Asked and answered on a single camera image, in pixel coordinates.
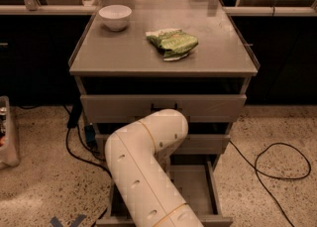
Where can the grey top drawer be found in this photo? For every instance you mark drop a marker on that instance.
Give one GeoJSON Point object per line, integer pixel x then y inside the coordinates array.
{"type": "Point", "coordinates": [196, 108]}

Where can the grey drawer cabinet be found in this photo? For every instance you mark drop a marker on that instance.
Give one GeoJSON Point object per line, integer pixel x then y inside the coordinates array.
{"type": "Point", "coordinates": [126, 63]}

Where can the green chip bag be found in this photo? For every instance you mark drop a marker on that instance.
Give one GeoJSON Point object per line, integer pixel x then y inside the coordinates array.
{"type": "Point", "coordinates": [173, 44]}

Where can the grey open bottom drawer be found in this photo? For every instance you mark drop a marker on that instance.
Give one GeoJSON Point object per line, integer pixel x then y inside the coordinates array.
{"type": "Point", "coordinates": [196, 185]}

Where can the blue power adapter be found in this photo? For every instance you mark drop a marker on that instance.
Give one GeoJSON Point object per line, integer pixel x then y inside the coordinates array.
{"type": "Point", "coordinates": [89, 135]}

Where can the white ceramic bowl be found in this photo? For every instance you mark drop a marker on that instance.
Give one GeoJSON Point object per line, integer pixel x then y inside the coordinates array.
{"type": "Point", "coordinates": [115, 17]}

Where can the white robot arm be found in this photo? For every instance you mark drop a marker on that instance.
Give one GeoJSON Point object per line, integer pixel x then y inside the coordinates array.
{"type": "Point", "coordinates": [150, 196]}

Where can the grey middle drawer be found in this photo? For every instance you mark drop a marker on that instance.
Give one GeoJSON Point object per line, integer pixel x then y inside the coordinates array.
{"type": "Point", "coordinates": [208, 143]}

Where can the clear plastic bin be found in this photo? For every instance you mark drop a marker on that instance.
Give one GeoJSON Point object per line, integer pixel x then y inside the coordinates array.
{"type": "Point", "coordinates": [9, 149]}

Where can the blue tape cross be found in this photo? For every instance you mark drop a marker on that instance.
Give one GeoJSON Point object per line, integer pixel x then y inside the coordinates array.
{"type": "Point", "coordinates": [56, 222]}

